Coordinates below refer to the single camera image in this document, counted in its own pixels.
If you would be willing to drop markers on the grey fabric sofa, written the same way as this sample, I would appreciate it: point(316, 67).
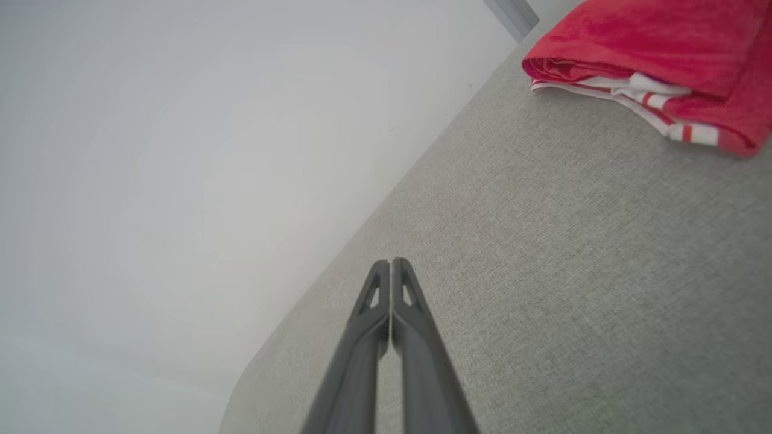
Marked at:
point(573, 271)

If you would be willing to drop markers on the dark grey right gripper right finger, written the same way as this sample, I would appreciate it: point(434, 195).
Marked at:
point(428, 374)

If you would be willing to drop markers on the grey metal pole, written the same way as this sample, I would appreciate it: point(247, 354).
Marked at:
point(514, 13)

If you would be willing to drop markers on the red white garment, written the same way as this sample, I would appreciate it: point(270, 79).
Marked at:
point(651, 42)

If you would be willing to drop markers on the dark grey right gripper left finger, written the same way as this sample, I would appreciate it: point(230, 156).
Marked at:
point(356, 367)

